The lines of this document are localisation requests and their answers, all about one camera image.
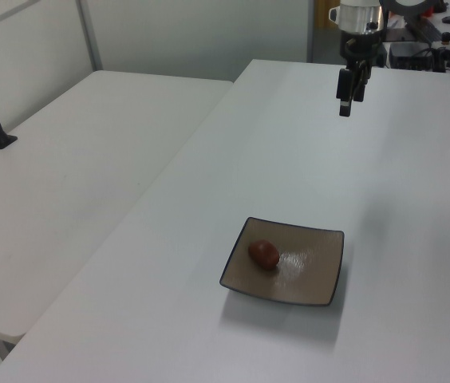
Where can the black electronics box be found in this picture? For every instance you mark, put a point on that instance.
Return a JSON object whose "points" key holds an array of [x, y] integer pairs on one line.
{"points": [[410, 55]]}

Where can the black keyboard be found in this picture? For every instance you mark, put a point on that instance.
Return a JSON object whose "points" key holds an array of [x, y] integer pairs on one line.
{"points": [[426, 28]]}

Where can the square brown ceramic plate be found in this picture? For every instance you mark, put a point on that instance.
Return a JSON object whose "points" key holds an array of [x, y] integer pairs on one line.
{"points": [[309, 279]]}

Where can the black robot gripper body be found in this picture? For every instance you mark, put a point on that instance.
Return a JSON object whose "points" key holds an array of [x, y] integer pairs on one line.
{"points": [[362, 46]]}

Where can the brown wooden board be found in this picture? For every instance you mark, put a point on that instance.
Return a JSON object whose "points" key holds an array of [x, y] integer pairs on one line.
{"points": [[326, 13]]}

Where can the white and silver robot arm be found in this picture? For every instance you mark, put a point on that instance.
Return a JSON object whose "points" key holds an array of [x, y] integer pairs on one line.
{"points": [[358, 18]]}

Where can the small reddish-brown round food item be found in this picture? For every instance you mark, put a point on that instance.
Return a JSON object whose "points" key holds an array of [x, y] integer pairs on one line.
{"points": [[263, 254]]}

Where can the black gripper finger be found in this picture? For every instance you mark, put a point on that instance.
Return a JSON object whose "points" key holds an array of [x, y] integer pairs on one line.
{"points": [[360, 89], [344, 89]]}

